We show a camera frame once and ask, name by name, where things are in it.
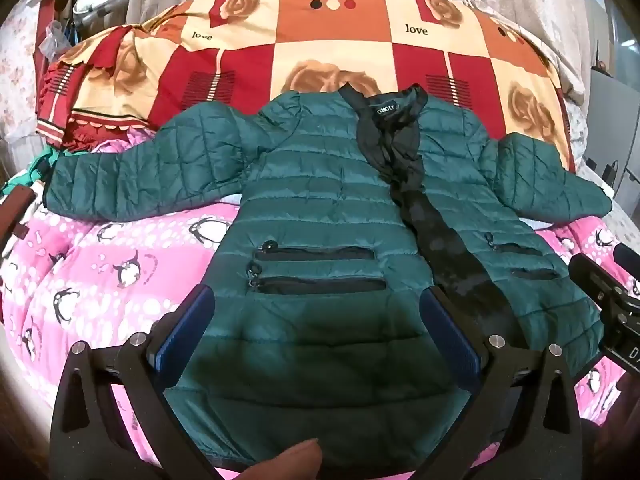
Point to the teal cloth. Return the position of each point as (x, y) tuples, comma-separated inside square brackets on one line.
[(30, 175)]

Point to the clear plastic bag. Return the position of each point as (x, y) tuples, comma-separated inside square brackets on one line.
[(100, 2)]

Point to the person's left hand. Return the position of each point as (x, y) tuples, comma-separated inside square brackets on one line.
[(285, 462)]

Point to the green quilted jacket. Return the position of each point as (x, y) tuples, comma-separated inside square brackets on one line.
[(310, 200)]

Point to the pink penguin blanket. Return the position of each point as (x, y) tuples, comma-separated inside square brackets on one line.
[(100, 270)]

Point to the brown wooden chair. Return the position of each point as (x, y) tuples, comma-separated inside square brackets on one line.
[(17, 210)]

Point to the red orange patchwork quilt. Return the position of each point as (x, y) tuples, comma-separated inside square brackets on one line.
[(330, 60)]

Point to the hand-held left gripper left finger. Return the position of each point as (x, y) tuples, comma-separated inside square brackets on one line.
[(185, 332)]

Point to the grey cabinet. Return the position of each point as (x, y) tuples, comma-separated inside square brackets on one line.
[(615, 110)]

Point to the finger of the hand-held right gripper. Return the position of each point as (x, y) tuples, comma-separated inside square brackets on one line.
[(627, 256), (600, 282)]

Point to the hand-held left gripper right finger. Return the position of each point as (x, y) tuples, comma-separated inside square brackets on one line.
[(450, 342)]

